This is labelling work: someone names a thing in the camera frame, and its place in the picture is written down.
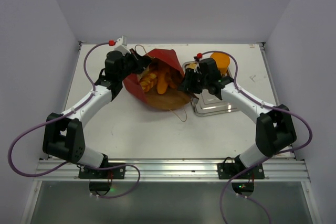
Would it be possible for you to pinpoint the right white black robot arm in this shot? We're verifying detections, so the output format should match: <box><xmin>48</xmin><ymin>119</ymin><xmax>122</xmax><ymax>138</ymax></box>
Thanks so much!
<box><xmin>178</xmin><ymin>58</ymin><xmax>297</xmax><ymax>178</ymax></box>

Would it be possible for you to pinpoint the twisted yellow fake bread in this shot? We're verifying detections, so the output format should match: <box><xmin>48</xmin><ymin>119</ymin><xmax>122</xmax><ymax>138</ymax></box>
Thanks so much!
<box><xmin>139</xmin><ymin>70</ymin><xmax>158</xmax><ymax>93</ymax></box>

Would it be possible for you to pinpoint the seeded fake bread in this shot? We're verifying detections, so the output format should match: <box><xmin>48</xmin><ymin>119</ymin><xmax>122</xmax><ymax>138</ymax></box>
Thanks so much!
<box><xmin>185</xmin><ymin>62</ymin><xmax>198</xmax><ymax>71</ymax></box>

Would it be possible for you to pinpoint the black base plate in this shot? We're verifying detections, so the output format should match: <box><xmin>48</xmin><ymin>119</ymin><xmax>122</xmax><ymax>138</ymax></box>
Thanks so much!
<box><xmin>217</xmin><ymin>162</ymin><xmax>265</xmax><ymax>179</ymax></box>
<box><xmin>78</xmin><ymin>163</ymin><xmax>126</xmax><ymax>180</ymax></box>

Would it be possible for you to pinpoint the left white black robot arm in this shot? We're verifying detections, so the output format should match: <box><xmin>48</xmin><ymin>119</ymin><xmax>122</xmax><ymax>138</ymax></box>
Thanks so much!
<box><xmin>43</xmin><ymin>49</ymin><xmax>151</xmax><ymax>178</ymax></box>

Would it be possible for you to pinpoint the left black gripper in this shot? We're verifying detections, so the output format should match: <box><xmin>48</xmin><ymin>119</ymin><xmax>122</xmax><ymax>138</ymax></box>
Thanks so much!
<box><xmin>118</xmin><ymin>48</ymin><xmax>151</xmax><ymax>81</ymax></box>

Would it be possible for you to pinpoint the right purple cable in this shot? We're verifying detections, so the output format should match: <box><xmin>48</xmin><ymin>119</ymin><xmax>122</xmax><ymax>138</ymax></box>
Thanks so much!
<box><xmin>196</xmin><ymin>50</ymin><xmax>313</xmax><ymax>224</ymax></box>

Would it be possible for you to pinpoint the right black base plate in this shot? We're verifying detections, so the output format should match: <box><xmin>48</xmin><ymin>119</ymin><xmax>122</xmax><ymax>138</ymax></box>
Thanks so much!
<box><xmin>217</xmin><ymin>162</ymin><xmax>265</xmax><ymax>179</ymax></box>

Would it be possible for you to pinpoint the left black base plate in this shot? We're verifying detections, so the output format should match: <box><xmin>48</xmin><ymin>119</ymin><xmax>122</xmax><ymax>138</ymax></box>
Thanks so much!
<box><xmin>78</xmin><ymin>163</ymin><xmax>126</xmax><ymax>180</ymax></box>

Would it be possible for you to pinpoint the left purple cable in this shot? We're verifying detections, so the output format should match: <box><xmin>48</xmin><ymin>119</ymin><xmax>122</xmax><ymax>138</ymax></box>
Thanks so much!
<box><xmin>7</xmin><ymin>39</ymin><xmax>116</xmax><ymax>177</ymax></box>

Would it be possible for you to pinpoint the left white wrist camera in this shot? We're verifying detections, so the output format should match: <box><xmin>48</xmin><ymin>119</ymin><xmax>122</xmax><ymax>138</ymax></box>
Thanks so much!
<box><xmin>108</xmin><ymin>36</ymin><xmax>130</xmax><ymax>55</ymax></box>

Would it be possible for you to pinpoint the purple cable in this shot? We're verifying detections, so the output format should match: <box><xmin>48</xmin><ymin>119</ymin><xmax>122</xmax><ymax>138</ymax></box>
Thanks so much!
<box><xmin>7</xmin><ymin>39</ymin><xmax>116</xmax><ymax>177</ymax></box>
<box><xmin>196</xmin><ymin>50</ymin><xmax>313</xmax><ymax>224</ymax></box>

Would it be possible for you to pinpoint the steel tray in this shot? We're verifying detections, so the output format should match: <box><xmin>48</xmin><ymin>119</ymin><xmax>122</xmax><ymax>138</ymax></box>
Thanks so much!
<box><xmin>182</xmin><ymin>61</ymin><xmax>240</xmax><ymax>117</ymax></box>

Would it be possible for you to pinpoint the long orange fake baguette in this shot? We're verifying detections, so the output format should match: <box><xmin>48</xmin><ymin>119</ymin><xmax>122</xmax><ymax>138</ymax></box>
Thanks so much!
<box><xmin>156</xmin><ymin>66</ymin><xmax>170</xmax><ymax>94</ymax></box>

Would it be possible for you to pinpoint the round orange fake bun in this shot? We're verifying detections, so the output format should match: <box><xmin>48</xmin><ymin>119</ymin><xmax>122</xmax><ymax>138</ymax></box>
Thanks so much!
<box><xmin>210</xmin><ymin>52</ymin><xmax>230</xmax><ymax>76</ymax></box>

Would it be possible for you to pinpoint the red paper bag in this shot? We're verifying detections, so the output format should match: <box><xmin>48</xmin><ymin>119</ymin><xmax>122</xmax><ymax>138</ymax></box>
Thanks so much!
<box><xmin>123</xmin><ymin>46</ymin><xmax>191</xmax><ymax>113</ymax></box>

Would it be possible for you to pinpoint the aluminium rail frame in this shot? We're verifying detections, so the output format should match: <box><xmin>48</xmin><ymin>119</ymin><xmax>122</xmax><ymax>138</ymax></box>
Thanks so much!
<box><xmin>34</xmin><ymin>157</ymin><xmax>310</xmax><ymax>182</ymax></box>

